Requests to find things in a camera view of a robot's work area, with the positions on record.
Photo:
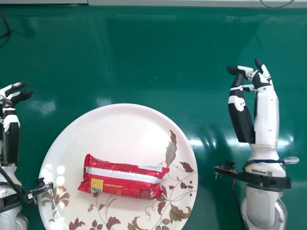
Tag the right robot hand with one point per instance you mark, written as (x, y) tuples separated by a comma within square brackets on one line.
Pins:
[(266, 119)]

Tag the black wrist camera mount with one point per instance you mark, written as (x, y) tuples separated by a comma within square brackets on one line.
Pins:
[(227, 170), (42, 188)]

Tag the red biscuit packet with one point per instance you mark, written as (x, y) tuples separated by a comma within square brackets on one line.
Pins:
[(124, 179)]

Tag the white plate brown leaf pattern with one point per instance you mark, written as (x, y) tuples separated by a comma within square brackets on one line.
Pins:
[(120, 134)]

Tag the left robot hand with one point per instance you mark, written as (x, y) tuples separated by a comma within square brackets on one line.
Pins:
[(10, 143)]

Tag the white table edge duct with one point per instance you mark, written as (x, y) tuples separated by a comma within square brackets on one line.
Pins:
[(192, 3), (43, 2)]

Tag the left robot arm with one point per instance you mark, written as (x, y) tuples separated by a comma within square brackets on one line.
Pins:
[(12, 219)]

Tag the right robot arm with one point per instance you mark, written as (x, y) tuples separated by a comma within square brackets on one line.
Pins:
[(261, 210)]

